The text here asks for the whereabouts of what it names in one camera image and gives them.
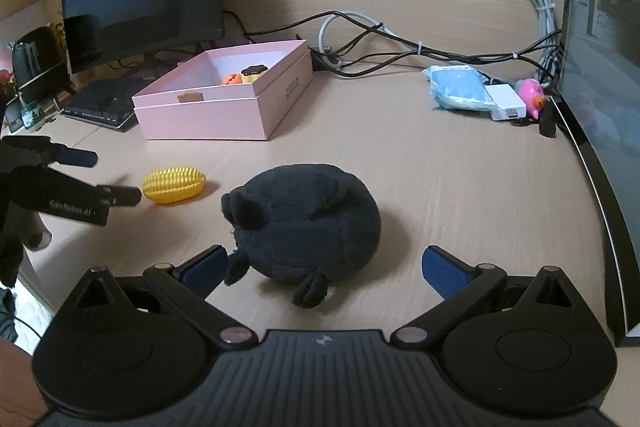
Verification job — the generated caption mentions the yellow corn toy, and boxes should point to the yellow corn toy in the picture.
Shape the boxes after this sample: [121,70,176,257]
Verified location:
[141,167,206,205]

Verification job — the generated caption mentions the black plush toy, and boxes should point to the black plush toy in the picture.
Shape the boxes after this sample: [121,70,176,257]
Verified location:
[221,164,382,309]

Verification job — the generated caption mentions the orange plastic pumpkin toy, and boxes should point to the orange plastic pumpkin toy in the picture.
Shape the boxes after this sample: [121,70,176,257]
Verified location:
[221,72,243,86]

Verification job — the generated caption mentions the yellow pudding toy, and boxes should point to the yellow pudding toy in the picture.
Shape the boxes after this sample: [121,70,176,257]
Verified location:
[241,64,268,83]

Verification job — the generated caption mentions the white adapter box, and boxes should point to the white adapter box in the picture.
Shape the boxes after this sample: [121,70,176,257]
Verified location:
[485,83,526,121]

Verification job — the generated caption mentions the pink pig toy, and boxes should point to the pink pig toy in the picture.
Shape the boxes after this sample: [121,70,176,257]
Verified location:
[515,78,547,120]

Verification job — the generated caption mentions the black keyboard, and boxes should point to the black keyboard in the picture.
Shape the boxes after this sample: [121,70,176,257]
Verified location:
[62,77,153,132]

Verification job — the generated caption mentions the black desk item left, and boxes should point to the black desk item left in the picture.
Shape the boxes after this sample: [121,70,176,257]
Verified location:
[12,26,70,103]

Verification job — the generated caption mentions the pink cardboard box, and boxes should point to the pink cardboard box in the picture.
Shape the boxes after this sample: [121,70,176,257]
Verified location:
[132,40,312,141]

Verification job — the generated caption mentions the blue tissue pack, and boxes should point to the blue tissue pack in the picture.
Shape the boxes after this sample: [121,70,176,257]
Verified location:
[423,65,495,112]

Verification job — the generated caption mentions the computer case glass panel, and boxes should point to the computer case glass panel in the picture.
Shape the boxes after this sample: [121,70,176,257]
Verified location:
[555,0,639,347]

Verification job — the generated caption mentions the black cable bundle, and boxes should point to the black cable bundle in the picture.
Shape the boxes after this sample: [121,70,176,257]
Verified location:
[219,8,564,80]

